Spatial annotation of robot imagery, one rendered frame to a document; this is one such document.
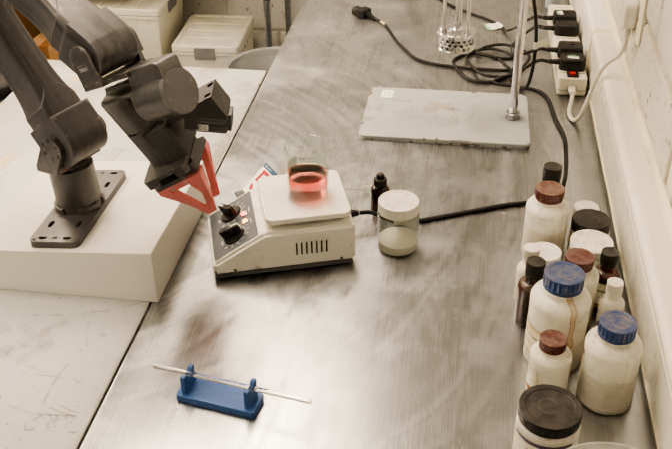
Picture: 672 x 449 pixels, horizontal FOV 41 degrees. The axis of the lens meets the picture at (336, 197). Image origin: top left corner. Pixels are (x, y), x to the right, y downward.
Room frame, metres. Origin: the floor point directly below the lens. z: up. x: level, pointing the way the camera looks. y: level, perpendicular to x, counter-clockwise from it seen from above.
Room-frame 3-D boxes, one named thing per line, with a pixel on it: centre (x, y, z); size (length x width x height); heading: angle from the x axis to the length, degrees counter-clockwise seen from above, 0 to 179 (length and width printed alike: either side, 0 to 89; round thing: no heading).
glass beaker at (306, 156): (1.09, 0.04, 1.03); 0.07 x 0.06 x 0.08; 88
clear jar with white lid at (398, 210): (1.09, -0.09, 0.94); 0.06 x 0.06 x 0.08
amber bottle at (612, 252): (0.95, -0.35, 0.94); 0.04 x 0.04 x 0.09
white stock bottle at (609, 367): (0.78, -0.31, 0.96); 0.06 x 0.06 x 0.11
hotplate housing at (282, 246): (1.09, 0.07, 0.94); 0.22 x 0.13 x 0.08; 100
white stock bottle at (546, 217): (1.07, -0.30, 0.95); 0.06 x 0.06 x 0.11
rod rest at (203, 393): (0.78, 0.14, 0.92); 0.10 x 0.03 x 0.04; 71
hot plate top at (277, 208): (1.10, 0.05, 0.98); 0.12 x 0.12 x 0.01; 10
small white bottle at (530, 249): (0.96, -0.25, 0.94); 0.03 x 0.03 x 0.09
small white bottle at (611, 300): (0.89, -0.34, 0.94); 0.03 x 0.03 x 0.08
